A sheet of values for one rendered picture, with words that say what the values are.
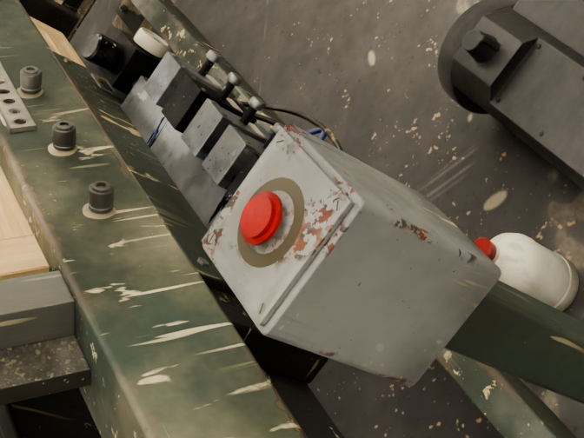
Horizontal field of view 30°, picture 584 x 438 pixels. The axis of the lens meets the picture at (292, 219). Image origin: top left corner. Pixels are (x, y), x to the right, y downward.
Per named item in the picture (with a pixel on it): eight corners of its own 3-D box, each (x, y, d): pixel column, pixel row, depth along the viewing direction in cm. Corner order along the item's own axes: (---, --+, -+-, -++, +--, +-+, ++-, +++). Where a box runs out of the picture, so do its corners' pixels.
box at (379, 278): (512, 276, 84) (359, 199, 72) (419, 393, 87) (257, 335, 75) (430, 196, 93) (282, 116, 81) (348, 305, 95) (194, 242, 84)
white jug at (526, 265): (593, 280, 167) (520, 240, 154) (553, 329, 169) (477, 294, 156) (554, 245, 174) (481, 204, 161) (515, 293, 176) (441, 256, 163)
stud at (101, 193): (116, 215, 109) (116, 189, 108) (92, 218, 108) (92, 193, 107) (109, 202, 111) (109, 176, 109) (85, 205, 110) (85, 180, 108)
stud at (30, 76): (43, 95, 129) (43, 72, 127) (23, 97, 128) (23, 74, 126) (38, 86, 131) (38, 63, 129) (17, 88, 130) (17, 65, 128)
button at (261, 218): (304, 217, 77) (283, 208, 75) (272, 262, 78) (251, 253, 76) (280, 189, 80) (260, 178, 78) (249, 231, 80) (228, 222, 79)
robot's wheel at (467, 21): (549, 51, 191) (512, -31, 178) (567, 63, 188) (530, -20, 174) (461, 123, 191) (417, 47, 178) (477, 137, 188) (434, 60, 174)
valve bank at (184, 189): (437, 233, 115) (277, 151, 100) (358, 335, 118) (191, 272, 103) (246, 40, 152) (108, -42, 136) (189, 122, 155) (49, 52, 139)
